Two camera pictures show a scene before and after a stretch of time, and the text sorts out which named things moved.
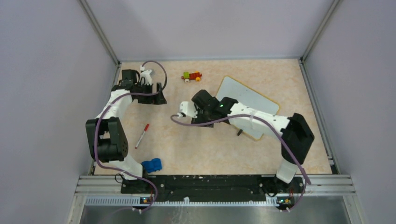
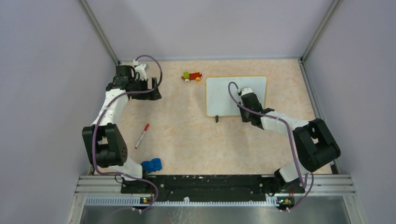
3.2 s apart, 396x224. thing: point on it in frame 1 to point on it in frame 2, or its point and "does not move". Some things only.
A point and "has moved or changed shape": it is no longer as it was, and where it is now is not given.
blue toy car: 150,166 does not move
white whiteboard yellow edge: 229,87 has moved or changed shape
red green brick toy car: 187,76 does not move
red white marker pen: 142,136 does not move
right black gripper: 199,119 to 243,118
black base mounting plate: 177,188 does not move
